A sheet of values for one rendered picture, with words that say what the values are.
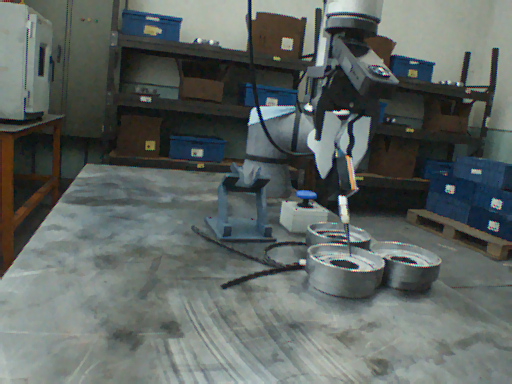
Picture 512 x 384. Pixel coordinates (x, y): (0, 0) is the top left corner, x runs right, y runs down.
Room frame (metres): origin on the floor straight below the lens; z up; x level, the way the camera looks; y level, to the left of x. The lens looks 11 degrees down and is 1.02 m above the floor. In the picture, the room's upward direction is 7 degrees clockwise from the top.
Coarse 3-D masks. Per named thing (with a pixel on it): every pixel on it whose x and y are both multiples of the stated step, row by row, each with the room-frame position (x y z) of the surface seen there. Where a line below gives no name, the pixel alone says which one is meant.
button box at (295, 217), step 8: (288, 208) 0.81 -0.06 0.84; (296, 208) 0.79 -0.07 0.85; (304, 208) 0.81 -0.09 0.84; (312, 208) 0.82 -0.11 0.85; (320, 208) 0.82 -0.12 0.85; (280, 216) 0.85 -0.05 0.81; (288, 216) 0.81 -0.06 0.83; (296, 216) 0.79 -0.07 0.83; (304, 216) 0.79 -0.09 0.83; (312, 216) 0.79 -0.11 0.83; (320, 216) 0.80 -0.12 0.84; (288, 224) 0.80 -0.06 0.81; (296, 224) 0.79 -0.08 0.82; (304, 224) 0.79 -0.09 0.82; (296, 232) 0.79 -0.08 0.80; (304, 232) 0.79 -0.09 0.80
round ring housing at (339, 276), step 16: (320, 256) 0.59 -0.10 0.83; (352, 256) 0.60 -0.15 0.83; (368, 256) 0.59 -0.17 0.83; (320, 272) 0.52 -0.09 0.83; (336, 272) 0.51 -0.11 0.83; (352, 272) 0.51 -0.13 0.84; (368, 272) 0.51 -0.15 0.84; (320, 288) 0.53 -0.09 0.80; (336, 288) 0.52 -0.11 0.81; (352, 288) 0.51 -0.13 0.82; (368, 288) 0.52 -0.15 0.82
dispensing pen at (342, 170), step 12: (336, 144) 0.61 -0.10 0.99; (336, 156) 0.60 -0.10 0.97; (336, 168) 0.57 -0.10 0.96; (324, 180) 0.60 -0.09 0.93; (336, 180) 0.57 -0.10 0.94; (348, 180) 0.56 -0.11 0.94; (336, 192) 0.56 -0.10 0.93; (348, 216) 0.55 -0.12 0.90; (348, 228) 0.55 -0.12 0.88; (348, 240) 0.54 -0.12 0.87
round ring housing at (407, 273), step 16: (384, 256) 0.62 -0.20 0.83; (400, 256) 0.63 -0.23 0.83; (416, 256) 0.64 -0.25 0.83; (432, 256) 0.62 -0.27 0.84; (384, 272) 0.57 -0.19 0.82; (400, 272) 0.56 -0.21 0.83; (416, 272) 0.56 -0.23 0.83; (432, 272) 0.56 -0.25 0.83; (400, 288) 0.56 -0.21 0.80; (416, 288) 0.56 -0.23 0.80
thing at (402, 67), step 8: (392, 56) 4.60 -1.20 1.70; (400, 56) 4.57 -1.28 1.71; (392, 64) 4.62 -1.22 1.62; (400, 64) 4.60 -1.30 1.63; (408, 64) 4.63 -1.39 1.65; (416, 64) 5.00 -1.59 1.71; (424, 64) 4.70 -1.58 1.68; (432, 64) 4.71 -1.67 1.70; (392, 72) 4.58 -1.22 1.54; (400, 72) 4.61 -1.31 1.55; (408, 72) 4.64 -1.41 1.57; (416, 72) 4.67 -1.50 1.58; (424, 72) 4.71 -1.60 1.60; (432, 72) 4.73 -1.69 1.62; (424, 80) 4.70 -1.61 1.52
